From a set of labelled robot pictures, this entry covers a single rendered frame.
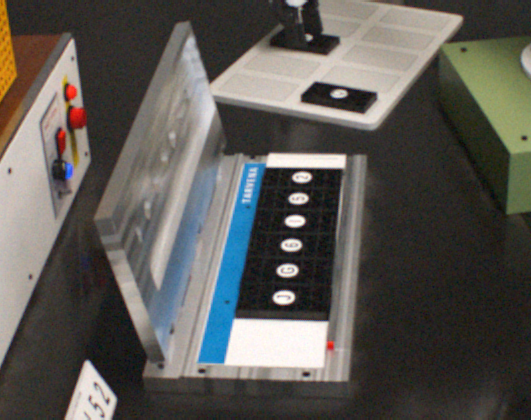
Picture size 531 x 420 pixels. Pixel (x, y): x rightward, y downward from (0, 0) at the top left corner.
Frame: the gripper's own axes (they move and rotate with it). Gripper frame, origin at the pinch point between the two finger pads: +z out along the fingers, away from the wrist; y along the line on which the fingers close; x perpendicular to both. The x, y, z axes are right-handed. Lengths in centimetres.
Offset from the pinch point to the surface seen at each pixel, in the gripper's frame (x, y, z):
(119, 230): -22, -78, -11
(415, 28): -12.9, 12.4, 5.5
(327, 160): -19.4, -34.2, 4.7
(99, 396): -18, -84, 4
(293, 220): -22, -48, 5
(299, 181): -18.6, -40.4, 4.3
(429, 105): -23.2, -9.8, 8.6
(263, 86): -0.2, -15.3, 2.8
